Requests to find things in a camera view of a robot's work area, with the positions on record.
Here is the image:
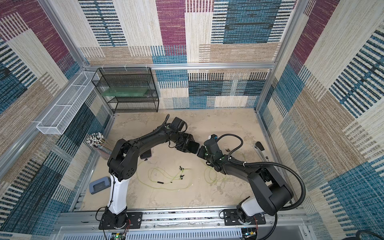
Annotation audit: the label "right black corrugated cable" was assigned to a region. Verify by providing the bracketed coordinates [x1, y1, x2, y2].
[214, 133, 307, 211]

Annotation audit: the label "blue grey stapler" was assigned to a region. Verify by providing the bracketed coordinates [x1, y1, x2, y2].
[89, 177, 111, 195]

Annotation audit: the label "purple-edged smartphone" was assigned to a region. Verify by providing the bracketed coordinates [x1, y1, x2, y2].
[140, 149, 152, 161]

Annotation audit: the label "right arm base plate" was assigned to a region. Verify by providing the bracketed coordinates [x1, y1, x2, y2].
[219, 209, 266, 226]

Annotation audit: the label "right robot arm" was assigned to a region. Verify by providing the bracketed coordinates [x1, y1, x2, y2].
[197, 139, 294, 225]

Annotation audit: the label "black wire mesh shelf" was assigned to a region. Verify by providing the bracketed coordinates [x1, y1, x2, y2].
[91, 67, 160, 114]

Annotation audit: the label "cup of coloured pencils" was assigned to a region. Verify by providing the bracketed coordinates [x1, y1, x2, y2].
[86, 133, 113, 160]

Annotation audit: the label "black corrugated cable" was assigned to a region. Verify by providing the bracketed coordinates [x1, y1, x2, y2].
[149, 113, 188, 149]
[214, 133, 307, 211]

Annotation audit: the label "black handled tool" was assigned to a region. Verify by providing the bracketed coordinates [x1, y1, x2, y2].
[254, 142, 269, 162]

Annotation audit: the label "blue-edged smartphone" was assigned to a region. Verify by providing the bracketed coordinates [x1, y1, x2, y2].
[187, 141, 200, 154]

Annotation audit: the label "left black corrugated cable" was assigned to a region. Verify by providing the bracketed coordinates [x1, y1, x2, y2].
[149, 113, 188, 149]

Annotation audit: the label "green wired earphones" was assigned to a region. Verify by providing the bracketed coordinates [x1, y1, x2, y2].
[136, 162, 194, 192]
[204, 160, 234, 186]

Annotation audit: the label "green board on shelf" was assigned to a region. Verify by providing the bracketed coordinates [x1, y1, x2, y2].
[102, 87, 150, 97]

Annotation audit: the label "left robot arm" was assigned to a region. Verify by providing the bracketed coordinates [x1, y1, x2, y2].
[99, 115, 200, 230]

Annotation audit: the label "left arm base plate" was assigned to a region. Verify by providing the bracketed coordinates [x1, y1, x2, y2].
[99, 211, 143, 230]

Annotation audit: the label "white wire mesh basket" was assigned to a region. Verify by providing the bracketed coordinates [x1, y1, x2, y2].
[37, 72, 95, 135]

